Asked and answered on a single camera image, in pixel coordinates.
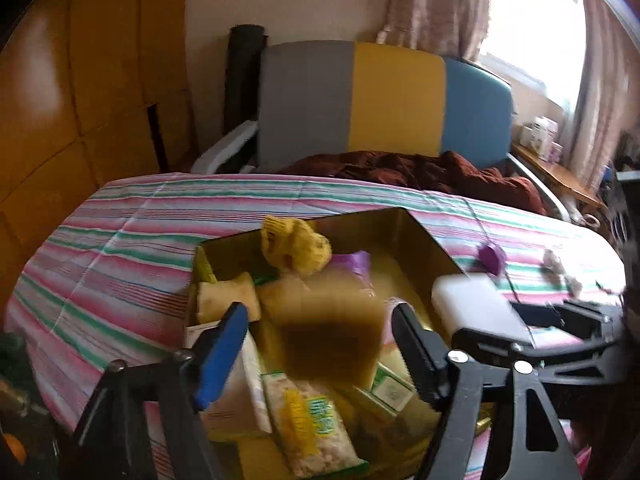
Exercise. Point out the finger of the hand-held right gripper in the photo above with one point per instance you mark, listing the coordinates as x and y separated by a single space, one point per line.
570 357
575 317

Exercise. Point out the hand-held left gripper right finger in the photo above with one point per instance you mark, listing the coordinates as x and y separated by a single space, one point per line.
415 352

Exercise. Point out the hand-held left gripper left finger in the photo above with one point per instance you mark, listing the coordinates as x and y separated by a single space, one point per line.
222 355

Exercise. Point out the green white carton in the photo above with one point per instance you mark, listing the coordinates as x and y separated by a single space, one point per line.
390 390

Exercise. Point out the white foam block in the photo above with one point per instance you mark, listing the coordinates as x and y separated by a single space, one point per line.
470 305

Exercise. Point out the green small packet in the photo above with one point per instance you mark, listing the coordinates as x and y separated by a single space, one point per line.
265 278

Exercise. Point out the brownish yellow sponge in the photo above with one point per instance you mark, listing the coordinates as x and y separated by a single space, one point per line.
325 330

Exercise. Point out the purple snack packet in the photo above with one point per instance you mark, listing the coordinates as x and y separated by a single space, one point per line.
352 265

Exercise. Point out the clear rice snack packet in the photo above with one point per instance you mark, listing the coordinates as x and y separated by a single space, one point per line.
310 425

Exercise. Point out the gold tin box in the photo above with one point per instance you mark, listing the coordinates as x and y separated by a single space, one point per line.
400 240

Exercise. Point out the yellow knitted pouch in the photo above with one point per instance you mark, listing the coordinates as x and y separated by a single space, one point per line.
295 245

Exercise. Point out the small white crumpled item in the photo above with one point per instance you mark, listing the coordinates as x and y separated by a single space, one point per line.
560 267

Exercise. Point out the white paper carton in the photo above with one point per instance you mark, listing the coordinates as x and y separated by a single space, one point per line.
242 405

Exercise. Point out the pale yellow sponge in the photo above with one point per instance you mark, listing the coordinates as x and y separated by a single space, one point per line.
225 295

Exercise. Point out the small purple container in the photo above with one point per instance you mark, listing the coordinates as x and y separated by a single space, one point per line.
492 259

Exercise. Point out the black speaker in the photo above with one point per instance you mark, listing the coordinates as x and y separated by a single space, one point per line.
622 215

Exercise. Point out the wooden side desk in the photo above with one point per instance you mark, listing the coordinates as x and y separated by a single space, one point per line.
565 180

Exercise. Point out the striped tablecloth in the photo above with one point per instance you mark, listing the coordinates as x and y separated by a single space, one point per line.
125 240

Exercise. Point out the purple white box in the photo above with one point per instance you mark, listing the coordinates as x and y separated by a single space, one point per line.
556 151

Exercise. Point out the dark red blanket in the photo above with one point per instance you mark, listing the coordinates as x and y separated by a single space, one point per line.
400 170

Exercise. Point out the tall white box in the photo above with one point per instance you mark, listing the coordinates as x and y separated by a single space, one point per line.
545 132

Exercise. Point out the pink curtain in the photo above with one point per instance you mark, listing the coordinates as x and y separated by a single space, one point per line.
430 5
595 100

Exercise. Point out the orange round object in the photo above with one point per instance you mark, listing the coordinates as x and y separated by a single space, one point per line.
12 449

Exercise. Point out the grey yellow blue chair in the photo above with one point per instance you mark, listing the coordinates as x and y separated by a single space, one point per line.
300 100

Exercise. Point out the window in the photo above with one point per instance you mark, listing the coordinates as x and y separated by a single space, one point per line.
535 30

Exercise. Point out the wooden wardrobe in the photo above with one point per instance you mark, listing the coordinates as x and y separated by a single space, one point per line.
100 85

